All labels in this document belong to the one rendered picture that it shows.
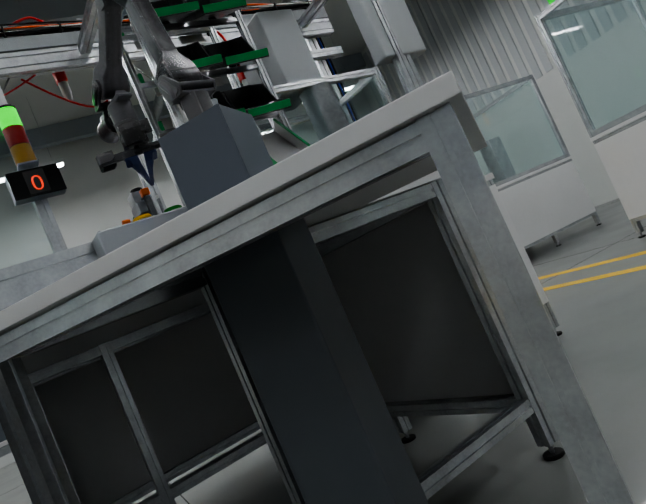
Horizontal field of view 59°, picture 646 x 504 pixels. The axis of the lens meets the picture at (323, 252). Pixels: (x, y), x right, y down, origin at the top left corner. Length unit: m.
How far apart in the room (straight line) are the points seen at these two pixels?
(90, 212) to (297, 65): 9.96
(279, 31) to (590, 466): 2.37
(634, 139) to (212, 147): 4.25
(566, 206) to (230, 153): 6.44
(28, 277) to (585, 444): 0.98
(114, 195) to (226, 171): 11.51
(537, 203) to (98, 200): 8.66
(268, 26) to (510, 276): 2.23
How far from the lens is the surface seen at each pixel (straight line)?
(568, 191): 7.38
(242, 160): 1.03
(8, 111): 1.65
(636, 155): 5.04
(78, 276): 0.93
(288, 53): 2.76
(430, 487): 1.46
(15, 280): 1.22
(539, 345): 0.73
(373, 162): 0.73
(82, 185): 12.57
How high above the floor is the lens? 0.69
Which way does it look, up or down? 3 degrees up
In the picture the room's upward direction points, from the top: 24 degrees counter-clockwise
